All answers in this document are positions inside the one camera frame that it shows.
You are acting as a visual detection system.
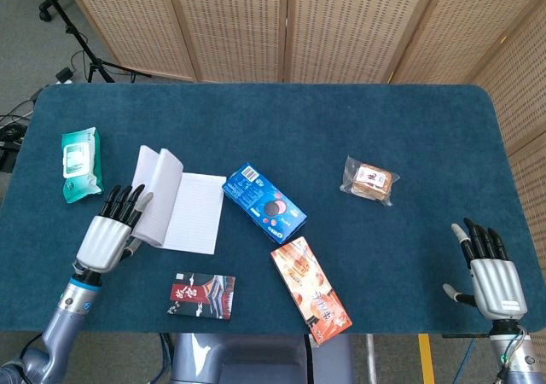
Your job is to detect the orange egg roll box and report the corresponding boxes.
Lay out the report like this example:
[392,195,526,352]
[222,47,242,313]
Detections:
[270,236,354,345]

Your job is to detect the black tripod stand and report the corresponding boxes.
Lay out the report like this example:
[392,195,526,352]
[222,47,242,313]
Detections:
[33,0,153,84]

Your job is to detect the lined paper notebook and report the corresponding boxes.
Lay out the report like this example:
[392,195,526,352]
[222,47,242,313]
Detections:
[130,145,228,256]

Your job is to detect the blue table cloth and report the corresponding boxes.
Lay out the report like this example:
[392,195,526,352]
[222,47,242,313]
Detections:
[0,83,546,335]

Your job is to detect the blue Oreo cookie box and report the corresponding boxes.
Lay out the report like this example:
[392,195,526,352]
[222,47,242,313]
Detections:
[222,161,308,245]

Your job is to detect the dark red palace print box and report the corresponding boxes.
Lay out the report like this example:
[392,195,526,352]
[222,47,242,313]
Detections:
[166,271,236,321]

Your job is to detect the green wet wipes pack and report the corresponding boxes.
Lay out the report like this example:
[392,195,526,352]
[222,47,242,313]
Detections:
[61,126,104,205]

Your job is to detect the blue cable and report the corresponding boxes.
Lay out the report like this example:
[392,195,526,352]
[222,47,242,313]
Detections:
[157,332,176,384]
[460,336,477,384]

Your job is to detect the woven wooden folding screen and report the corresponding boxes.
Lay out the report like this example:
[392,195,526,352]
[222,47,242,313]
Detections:
[59,0,546,274]

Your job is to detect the plastic wrapped cake slices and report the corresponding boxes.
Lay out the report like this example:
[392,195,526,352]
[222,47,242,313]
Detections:
[340,155,401,207]

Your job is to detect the black office chair base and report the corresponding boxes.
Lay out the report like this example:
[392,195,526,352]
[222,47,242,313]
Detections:
[38,0,69,22]

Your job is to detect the black floor cable bundle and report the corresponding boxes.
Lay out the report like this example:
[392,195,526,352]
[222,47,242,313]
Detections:
[0,97,39,172]

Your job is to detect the grey robot torso base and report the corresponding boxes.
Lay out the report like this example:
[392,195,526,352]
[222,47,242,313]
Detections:
[170,332,355,384]

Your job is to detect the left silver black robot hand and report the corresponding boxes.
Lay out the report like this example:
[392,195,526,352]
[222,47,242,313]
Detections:
[75,183,154,274]

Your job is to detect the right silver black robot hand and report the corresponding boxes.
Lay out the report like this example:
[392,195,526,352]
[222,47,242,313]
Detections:
[442,217,529,322]

